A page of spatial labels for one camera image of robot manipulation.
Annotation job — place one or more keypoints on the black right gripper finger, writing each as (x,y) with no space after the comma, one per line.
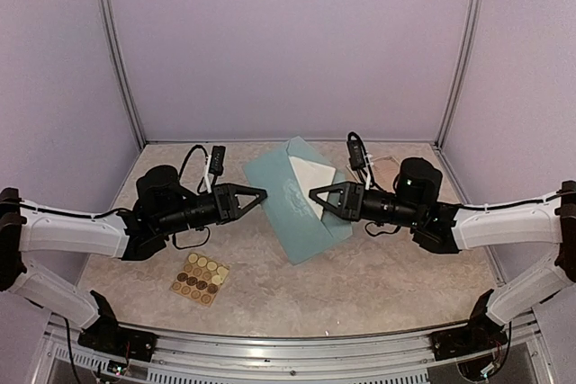
(339,209)
(343,188)

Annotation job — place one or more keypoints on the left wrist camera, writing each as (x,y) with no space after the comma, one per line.
(214,167)

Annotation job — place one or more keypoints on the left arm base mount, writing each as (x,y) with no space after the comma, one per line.
(106,335)

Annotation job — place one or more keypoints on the right aluminium frame post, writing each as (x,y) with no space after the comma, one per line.
(462,62)

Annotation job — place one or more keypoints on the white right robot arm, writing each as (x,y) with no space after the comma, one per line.
(446,229)

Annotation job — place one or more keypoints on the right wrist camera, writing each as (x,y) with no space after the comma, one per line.
(359,160)

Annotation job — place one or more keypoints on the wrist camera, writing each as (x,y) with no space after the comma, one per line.
(359,160)
(214,167)

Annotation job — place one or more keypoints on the left aluminium frame post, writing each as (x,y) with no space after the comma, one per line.
(120,73)

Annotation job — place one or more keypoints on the round sticker seal sheet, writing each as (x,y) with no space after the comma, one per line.
(200,279)

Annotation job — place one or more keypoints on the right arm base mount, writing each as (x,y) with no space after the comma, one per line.
(480,333)

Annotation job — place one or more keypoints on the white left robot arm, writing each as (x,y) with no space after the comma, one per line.
(164,208)

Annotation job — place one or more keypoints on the aluminium frame post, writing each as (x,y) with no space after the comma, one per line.
(462,62)
(120,73)

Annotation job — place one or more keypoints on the aluminium front rail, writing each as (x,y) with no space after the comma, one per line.
(392,357)

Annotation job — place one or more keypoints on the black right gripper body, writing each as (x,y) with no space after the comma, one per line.
(399,213)

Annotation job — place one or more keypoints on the teal blue envelope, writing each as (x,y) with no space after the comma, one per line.
(301,234)

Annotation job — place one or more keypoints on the beige lined letter paper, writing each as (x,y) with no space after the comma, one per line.
(311,175)

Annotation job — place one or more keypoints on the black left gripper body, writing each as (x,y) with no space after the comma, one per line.
(181,218)

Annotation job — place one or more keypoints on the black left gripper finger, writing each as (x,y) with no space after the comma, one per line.
(235,210)
(235,190)

